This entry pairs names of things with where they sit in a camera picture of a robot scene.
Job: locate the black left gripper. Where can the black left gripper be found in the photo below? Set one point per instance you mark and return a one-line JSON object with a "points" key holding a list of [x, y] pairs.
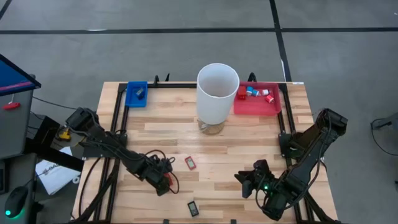
{"points": [[154, 171]]}

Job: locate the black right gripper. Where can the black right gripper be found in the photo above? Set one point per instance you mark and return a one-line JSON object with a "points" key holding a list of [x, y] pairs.
{"points": [[264, 180]]}

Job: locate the red digital clock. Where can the red digital clock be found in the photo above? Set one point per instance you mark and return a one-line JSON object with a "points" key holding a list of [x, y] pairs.
{"points": [[190, 163]]}

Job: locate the red white charger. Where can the red white charger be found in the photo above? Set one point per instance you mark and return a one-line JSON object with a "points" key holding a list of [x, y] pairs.
{"points": [[270, 99]]}

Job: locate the red cube charger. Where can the red cube charger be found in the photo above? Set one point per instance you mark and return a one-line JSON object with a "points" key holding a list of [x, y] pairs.
{"points": [[242, 93]]}

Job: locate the blue white rounded plug adapter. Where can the blue white rounded plug adapter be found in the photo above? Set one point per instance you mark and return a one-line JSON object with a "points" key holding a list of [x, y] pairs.
{"points": [[255, 92]]}

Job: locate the blue cube USB charger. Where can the blue cube USB charger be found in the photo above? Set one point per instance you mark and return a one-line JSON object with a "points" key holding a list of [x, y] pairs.
{"points": [[249, 90]]}

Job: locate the pink white charger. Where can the pink white charger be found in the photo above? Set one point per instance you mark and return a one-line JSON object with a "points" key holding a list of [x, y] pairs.
{"points": [[265, 92]]}

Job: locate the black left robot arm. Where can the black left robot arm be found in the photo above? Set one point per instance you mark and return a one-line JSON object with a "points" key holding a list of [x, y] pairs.
{"points": [[105, 143]]}

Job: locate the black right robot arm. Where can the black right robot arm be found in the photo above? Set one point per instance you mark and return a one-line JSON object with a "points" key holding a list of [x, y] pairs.
{"points": [[311, 161]]}

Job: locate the pink plastic tray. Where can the pink plastic tray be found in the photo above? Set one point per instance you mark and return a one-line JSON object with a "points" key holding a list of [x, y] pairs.
{"points": [[258, 107]]}

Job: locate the blue plastic basket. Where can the blue plastic basket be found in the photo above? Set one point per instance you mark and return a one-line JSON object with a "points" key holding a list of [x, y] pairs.
{"points": [[130, 102]]}

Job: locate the black table clamp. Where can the black table clamp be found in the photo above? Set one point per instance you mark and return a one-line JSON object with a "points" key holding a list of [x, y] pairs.
{"points": [[167, 77], [156, 79], [252, 77]]}

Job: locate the yellow small tool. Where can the yellow small tool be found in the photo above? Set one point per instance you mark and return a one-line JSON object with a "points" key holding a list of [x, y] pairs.
{"points": [[64, 135]]}

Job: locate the white printed paper sheet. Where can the white printed paper sheet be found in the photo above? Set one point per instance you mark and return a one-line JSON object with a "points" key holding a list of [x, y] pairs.
{"points": [[53, 177]]}

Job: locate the black computer mouse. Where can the black computer mouse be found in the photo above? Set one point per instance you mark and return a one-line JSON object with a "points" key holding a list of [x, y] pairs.
{"points": [[15, 202]]}

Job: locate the grey equipment cabinet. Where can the grey equipment cabinet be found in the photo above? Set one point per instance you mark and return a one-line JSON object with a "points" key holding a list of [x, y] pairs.
{"points": [[15, 130]]}

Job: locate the red tag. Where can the red tag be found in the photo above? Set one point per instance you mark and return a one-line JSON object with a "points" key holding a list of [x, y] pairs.
{"points": [[11, 106]]}

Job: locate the monitor with blue screen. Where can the monitor with blue screen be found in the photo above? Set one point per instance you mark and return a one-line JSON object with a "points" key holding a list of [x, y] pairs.
{"points": [[12, 77]]}

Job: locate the black aluminium table frame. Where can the black aluminium table frame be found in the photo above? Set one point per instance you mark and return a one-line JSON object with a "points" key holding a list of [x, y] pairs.
{"points": [[174, 85]]}

